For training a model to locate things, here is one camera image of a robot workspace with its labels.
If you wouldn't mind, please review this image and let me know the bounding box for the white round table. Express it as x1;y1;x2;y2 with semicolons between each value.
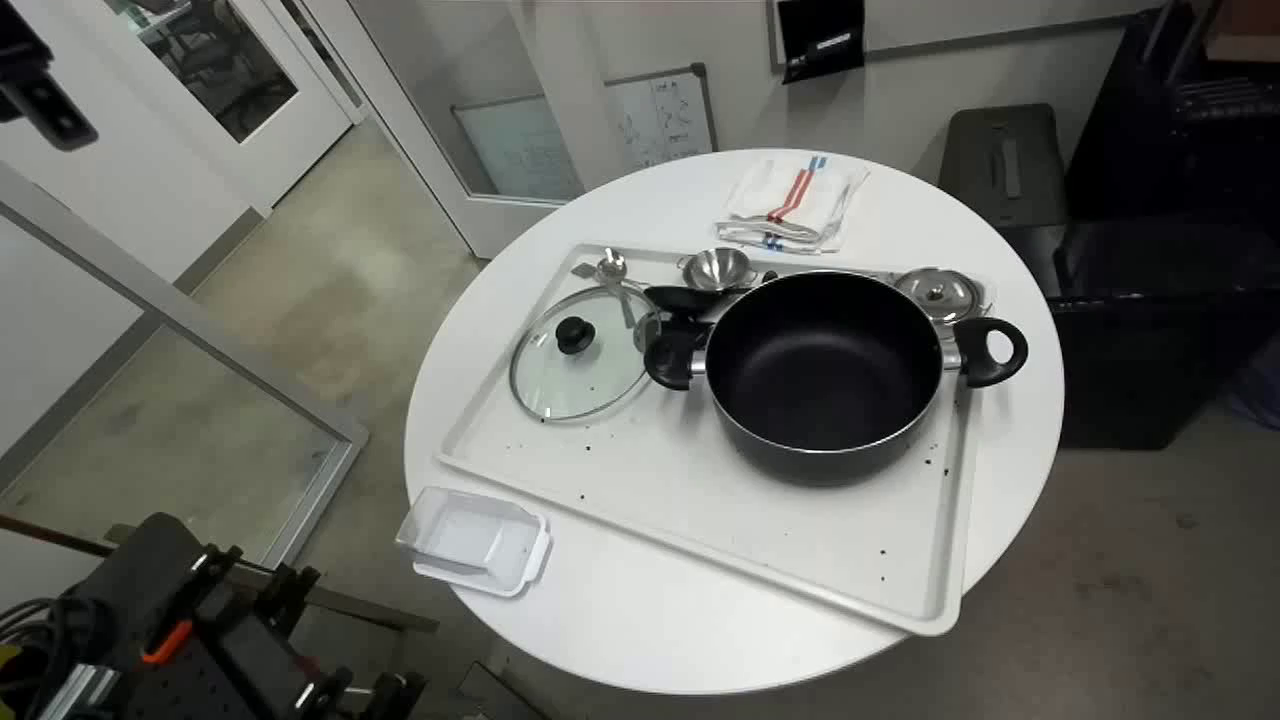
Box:
406;148;1063;695

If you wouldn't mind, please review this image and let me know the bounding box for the small steel measuring cup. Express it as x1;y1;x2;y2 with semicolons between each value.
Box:
684;249;752;290

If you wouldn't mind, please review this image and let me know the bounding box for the black pot with handles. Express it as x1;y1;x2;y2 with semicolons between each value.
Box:
645;270;1027;460

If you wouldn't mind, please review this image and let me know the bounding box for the black bin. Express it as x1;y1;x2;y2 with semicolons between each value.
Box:
1012;214;1280;453

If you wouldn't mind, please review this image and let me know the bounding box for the black slotted spatula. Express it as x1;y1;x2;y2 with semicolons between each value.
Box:
645;283;733;314

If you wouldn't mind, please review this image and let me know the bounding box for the glass pot lid black knob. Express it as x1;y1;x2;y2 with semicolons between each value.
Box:
510;287;653;424

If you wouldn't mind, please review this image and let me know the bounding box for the white striped cloth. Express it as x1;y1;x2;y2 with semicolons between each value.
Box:
712;157;864;256

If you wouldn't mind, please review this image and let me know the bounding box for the black stool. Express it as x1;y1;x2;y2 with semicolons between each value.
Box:
942;104;1069;228

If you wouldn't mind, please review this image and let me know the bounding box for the clear plastic container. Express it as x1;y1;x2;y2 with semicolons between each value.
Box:
397;489;553;599

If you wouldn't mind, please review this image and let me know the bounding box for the white plastic tray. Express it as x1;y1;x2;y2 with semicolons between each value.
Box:
439;245;970;635

